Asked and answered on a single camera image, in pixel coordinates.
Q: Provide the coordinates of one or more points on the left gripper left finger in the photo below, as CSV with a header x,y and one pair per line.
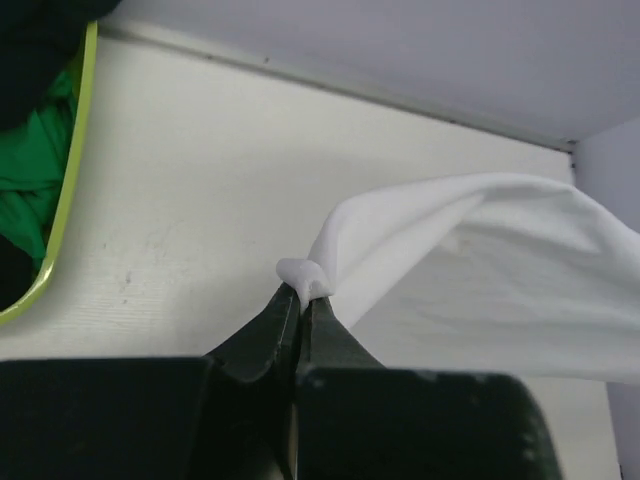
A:
x,y
247,411

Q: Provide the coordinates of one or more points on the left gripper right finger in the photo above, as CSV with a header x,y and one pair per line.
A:
x,y
358,419

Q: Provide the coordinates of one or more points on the white t shirt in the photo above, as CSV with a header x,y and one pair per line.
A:
x,y
484,272

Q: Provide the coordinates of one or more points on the lime green plastic basket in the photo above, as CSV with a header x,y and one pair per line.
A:
x,y
82,70

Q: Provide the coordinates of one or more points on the green t shirt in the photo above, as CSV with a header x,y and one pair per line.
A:
x,y
34,158

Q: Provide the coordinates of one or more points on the black t shirt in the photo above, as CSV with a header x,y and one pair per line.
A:
x,y
38,40

